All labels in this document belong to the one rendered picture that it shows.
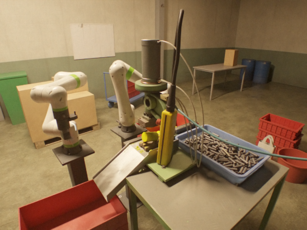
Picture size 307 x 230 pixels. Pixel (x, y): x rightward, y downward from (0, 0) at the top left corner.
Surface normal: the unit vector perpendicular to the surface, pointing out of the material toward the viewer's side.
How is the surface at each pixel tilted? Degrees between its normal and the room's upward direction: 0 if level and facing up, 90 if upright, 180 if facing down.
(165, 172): 0
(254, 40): 90
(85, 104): 90
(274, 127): 90
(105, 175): 30
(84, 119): 90
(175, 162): 0
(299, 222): 0
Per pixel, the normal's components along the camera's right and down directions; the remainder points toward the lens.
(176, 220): 0.00, -0.92
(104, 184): -0.41, -0.68
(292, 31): -0.81, 0.23
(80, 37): 0.59, 0.32
